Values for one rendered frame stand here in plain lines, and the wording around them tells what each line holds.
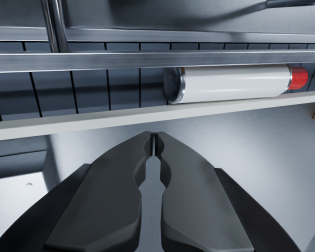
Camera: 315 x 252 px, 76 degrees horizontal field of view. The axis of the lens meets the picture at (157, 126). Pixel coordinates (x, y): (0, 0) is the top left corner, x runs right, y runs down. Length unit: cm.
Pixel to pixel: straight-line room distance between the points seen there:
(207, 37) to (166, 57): 12
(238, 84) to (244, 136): 23
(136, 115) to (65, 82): 8
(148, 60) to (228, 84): 12
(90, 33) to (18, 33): 6
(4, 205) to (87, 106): 17
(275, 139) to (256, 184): 14
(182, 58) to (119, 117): 10
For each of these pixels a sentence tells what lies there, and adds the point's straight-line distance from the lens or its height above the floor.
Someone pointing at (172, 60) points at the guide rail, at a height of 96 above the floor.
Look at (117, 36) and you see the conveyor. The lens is 24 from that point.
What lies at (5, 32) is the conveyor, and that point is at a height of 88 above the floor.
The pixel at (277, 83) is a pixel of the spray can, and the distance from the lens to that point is 30.
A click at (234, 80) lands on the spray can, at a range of 25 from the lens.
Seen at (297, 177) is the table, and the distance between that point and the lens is 73.
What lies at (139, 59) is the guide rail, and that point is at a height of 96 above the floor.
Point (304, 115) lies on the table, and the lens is 58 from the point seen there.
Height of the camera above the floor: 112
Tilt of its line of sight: 56 degrees down
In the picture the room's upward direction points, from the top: 143 degrees clockwise
